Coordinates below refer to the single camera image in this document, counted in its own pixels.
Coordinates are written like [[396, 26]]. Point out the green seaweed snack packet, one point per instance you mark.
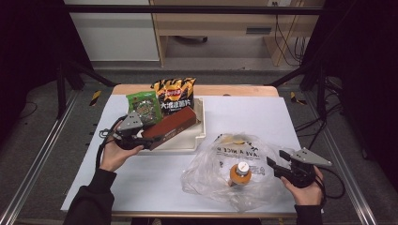
[[145, 108]]

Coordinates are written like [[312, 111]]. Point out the wooden office desk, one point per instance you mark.
[[219, 25]]

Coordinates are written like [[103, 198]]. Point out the reddish brown box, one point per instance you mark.
[[172, 125]]

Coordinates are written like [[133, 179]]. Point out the person's left hand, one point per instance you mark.
[[112, 156]]

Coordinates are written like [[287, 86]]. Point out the black frame bar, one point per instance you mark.
[[187, 9]]

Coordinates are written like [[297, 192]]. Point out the person's right hand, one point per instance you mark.
[[308, 195]]

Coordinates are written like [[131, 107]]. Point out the white cabinet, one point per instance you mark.
[[115, 34]]

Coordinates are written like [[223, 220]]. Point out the white plastic tray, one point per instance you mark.
[[184, 140]]

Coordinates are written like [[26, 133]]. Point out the orange drink bottle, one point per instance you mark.
[[240, 175]]

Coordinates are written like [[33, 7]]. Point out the black stand leg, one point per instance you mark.
[[319, 84], [75, 75]]

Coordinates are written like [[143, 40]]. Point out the yellow black chip bag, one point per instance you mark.
[[175, 97]]

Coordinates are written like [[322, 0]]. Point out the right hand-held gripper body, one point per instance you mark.
[[308, 159]]

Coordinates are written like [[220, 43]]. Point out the aluminium floor rail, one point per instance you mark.
[[344, 165], [37, 156]]

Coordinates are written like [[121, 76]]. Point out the clear plastic bag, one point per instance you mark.
[[206, 172]]

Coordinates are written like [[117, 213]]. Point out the yellow black hazard tape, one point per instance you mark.
[[295, 98], [95, 97]]

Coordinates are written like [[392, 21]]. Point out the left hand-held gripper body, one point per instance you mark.
[[131, 123]]

